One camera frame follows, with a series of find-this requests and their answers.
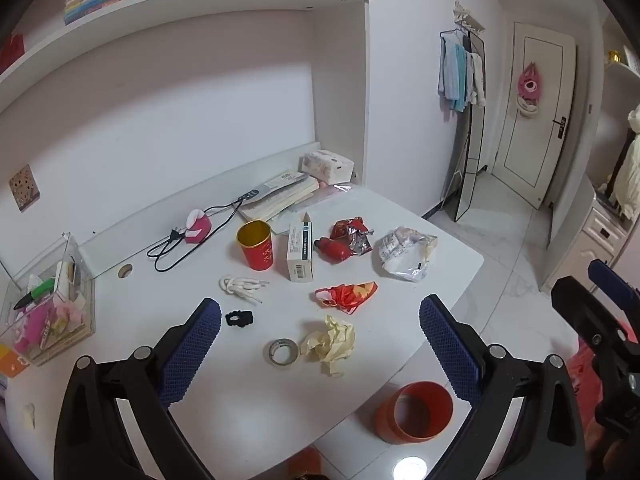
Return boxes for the knotted white rope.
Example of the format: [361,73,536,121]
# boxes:
[218,274,271,307]

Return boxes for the orange round bin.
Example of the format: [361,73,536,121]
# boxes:
[375,381,454,445]

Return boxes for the white shelf unit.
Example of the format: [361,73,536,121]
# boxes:
[0,0,375,191]

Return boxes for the white cardboard box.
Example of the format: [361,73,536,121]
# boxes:
[286,212,317,282]

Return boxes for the small orange box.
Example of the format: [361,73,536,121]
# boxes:
[0,342,31,378]

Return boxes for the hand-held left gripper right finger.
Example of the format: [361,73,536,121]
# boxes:
[419,294,586,480]

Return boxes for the tissue pack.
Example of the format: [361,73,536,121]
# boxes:
[299,150,356,184]

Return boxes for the red patterned pajamas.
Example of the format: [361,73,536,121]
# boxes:
[570,347,603,413]

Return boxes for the crumpled yellow paper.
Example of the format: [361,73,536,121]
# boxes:
[299,315,357,378]

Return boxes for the orange cloth piece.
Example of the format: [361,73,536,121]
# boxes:
[290,447,322,478]

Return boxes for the white wall hook rack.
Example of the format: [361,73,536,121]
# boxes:
[452,1,487,33]

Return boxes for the clear tape roll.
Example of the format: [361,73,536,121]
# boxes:
[268,338,300,367]

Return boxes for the silver white plastic bag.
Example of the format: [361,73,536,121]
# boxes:
[374,226,439,283]

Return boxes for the cream coat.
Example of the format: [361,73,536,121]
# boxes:
[599,102,640,218]

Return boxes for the hanging white cloth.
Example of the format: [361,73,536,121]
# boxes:
[467,52,487,108]

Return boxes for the black framed mirror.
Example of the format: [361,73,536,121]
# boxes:
[452,30,487,222]

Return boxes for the pink plush toy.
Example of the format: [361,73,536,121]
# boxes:
[516,62,545,118]

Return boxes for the green marker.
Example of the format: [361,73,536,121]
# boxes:
[12,279,57,311]

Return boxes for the red cup with gold inside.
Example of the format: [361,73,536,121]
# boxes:
[236,220,274,272]

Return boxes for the red bag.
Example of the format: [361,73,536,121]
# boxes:
[0,32,26,76]

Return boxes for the white booklet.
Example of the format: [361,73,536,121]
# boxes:
[259,171,311,197]

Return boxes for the red orange snack wrapper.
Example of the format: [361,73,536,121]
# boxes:
[315,281,379,316]

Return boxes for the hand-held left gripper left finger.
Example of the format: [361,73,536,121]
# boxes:
[54,297,223,480]

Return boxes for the pink tape dispenser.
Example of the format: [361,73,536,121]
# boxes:
[185,208,212,244]

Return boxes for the clear acrylic storage box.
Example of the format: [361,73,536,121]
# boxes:
[0,232,96,367]

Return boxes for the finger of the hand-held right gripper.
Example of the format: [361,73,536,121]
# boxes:
[551,276,640,436]
[588,259,640,308]

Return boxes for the cork wall sticker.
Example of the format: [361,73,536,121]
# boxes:
[9,164,41,213]

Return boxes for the white door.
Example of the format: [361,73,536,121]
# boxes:
[492,22,577,210]

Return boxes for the hanging blue clothes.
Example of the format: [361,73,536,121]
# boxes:
[438,35,473,112]

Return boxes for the red and silver foil wrapper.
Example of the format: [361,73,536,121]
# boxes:
[330,216,375,257]

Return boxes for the small red bottle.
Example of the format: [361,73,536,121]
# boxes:
[314,237,353,261]

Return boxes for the white drawer cabinet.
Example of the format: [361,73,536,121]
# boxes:
[582,190,632,281]

